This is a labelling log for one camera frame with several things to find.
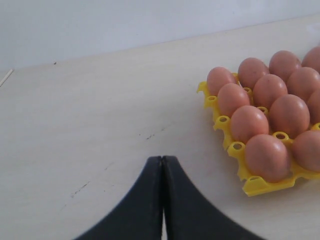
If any yellow plastic egg tray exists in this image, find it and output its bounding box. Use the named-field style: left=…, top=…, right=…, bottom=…
left=198, top=74, right=320, bottom=196

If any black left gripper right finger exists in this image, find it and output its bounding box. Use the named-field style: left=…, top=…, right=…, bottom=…
left=162, top=156, right=262, bottom=240

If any brown egg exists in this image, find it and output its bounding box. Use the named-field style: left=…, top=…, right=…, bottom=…
left=268, top=50, right=302, bottom=83
left=286, top=67, right=320, bottom=102
left=269, top=94, right=310, bottom=139
left=252, top=74, right=288, bottom=109
left=237, top=57, right=270, bottom=90
left=301, top=46, right=320, bottom=73
left=244, top=134, right=291, bottom=183
left=230, top=105, right=270, bottom=144
left=206, top=66, right=237, bottom=96
left=307, top=89, right=320, bottom=125
left=291, top=130, right=320, bottom=173
left=217, top=83, right=250, bottom=117

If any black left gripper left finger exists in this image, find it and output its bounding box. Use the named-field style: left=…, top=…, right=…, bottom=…
left=77, top=156, right=163, bottom=240

